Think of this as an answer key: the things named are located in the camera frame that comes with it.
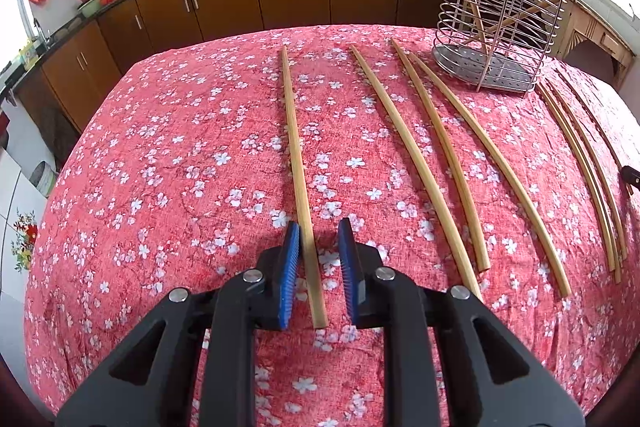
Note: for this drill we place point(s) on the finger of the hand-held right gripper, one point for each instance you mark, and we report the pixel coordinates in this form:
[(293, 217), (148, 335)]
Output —
[(631, 179)]

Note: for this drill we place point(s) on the worn cream side table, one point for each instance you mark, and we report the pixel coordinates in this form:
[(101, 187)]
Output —
[(597, 24)]

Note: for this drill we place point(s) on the green basin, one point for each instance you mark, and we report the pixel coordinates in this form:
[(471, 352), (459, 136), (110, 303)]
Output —
[(95, 8)]

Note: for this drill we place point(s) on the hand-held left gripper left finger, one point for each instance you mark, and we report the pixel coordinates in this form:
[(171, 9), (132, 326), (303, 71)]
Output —
[(291, 277)]

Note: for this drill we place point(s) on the window with metal frame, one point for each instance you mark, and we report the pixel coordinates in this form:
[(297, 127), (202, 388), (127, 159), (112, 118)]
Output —
[(17, 12)]

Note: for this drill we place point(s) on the white plastic bucket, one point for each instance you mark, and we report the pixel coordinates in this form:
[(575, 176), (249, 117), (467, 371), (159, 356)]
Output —
[(44, 179)]

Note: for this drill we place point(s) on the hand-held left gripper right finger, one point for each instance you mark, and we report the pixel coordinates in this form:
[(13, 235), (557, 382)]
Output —
[(347, 277)]

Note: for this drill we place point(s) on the metal faucet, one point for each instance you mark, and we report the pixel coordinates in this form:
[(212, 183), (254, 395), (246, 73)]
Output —
[(40, 34)]

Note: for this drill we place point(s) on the red floral tablecloth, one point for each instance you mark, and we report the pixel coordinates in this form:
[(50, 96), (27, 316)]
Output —
[(175, 157)]

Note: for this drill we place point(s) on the white cabinet with floral print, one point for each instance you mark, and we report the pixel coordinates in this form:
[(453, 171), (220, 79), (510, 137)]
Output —
[(17, 207)]

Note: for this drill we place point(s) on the yellow dish soap bottle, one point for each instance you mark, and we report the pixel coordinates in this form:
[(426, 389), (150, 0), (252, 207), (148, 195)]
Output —
[(27, 54)]

